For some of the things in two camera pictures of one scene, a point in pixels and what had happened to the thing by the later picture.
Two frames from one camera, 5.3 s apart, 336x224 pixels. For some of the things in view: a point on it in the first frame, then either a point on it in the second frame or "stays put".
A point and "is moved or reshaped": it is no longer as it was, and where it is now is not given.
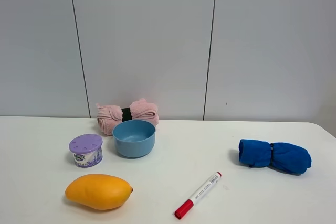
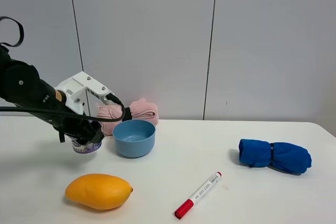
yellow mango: (99, 191) stays put
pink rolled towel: (108, 116) stays put
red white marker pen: (186, 206) stays put
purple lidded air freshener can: (87, 150) is moved or reshaped
